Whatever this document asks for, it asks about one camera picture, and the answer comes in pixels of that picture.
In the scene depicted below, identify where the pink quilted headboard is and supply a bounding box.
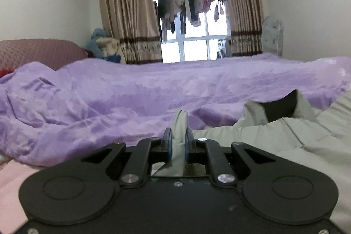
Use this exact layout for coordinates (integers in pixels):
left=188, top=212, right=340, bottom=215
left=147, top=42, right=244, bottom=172
left=0, top=39, right=89, bottom=78

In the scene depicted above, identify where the row of hanging laundry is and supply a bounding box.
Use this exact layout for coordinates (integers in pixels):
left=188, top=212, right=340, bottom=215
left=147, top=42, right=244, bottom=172
left=153, top=0, right=229, bottom=43

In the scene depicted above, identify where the purple blanket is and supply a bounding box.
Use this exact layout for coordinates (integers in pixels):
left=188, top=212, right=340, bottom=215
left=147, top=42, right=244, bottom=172
left=0, top=52, right=351, bottom=169

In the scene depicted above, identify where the beige striped curtain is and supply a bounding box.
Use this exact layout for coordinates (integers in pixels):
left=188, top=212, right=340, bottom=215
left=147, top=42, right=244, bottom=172
left=98, top=0, right=163, bottom=65
left=220, top=0, right=264, bottom=58

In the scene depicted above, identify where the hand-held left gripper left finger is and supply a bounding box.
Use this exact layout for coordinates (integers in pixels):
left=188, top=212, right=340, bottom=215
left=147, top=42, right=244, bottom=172
left=79, top=127, right=174, bottom=186

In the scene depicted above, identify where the pink bed sheet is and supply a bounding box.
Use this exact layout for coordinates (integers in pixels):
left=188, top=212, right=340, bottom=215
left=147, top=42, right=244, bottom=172
left=0, top=156, right=46, bottom=234

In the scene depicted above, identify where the grey-green jacket with black trim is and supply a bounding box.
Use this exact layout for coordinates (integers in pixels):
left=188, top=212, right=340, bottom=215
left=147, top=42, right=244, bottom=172
left=152, top=89, right=351, bottom=234

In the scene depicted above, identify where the standing fan with cloth cover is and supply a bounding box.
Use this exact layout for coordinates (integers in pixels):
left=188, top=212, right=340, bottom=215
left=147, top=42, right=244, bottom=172
left=262, top=15, right=285, bottom=58

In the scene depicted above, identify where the blue plush toy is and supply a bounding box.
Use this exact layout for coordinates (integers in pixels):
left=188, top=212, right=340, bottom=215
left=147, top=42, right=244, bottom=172
left=84, top=28, right=121, bottom=63

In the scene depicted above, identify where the window with white frame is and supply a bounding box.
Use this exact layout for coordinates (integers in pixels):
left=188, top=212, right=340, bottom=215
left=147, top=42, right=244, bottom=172
left=147, top=0, right=233, bottom=64

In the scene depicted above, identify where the cream plush toy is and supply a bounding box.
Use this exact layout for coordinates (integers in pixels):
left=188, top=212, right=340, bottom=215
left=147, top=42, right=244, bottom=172
left=96, top=37, right=127, bottom=65

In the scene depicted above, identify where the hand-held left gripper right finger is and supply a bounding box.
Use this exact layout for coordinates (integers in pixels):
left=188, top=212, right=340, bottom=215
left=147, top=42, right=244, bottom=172
left=186, top=127, right=277, bottom=186

